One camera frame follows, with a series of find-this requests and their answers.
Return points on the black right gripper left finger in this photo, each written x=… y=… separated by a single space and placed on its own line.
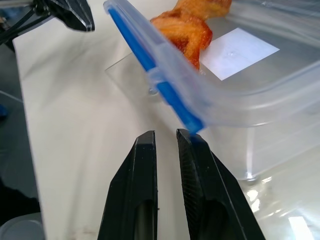
x=135 y=190

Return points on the grey round object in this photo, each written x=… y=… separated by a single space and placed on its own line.
x=22 y=227

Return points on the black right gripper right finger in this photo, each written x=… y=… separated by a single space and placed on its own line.
x=215 y=190

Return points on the orange fried food piece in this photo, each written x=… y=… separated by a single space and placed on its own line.
x=185 y=32

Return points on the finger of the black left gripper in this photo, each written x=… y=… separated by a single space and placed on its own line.
x=70 y=12

